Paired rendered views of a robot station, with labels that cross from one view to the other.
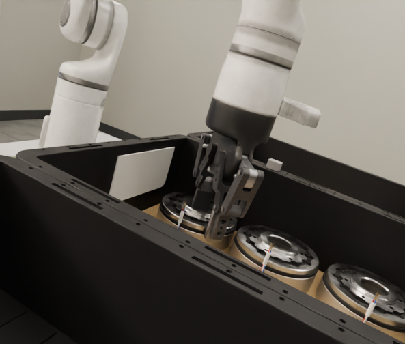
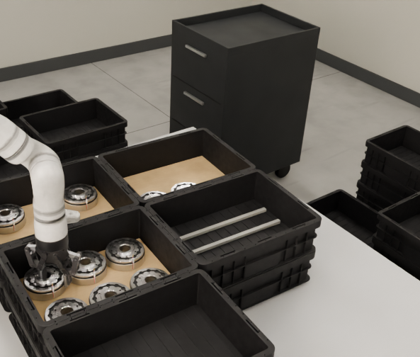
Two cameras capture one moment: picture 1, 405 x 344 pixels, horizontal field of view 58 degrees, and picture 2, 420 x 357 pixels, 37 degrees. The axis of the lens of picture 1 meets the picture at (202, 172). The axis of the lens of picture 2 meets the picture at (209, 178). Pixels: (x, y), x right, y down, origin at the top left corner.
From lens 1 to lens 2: 1.25 m
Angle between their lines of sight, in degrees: 53
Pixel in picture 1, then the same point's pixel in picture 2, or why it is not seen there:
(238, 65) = (52, 227)
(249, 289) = (134, 296)
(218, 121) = (53, 248)
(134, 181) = not seen: hidden behind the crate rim
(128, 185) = not seen: hidden behind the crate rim
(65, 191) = (76, 319)
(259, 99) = (64, 231)
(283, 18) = (61, 203)
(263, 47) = (59, 216)
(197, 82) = not seen: outside the picture
